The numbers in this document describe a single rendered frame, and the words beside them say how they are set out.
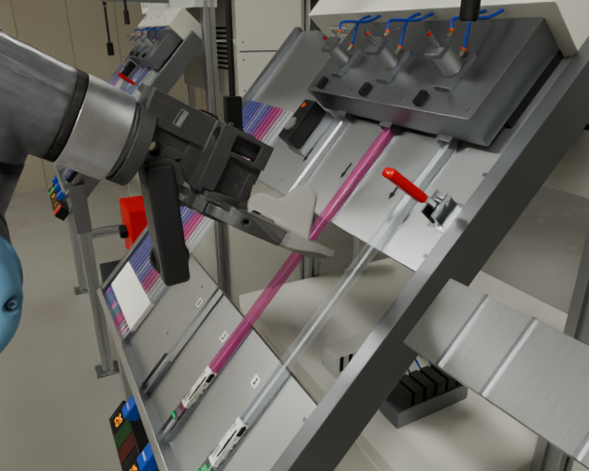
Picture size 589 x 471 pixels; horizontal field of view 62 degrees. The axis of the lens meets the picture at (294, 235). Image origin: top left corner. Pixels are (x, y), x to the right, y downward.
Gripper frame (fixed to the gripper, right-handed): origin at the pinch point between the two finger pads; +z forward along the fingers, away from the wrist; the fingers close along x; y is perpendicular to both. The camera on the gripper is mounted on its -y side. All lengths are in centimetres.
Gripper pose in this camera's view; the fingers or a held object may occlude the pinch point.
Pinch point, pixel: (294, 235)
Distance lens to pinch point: 52.8
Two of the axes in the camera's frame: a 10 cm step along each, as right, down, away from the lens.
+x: -4.8, -3.3, 8.1
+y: 4.4, -8.9, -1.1
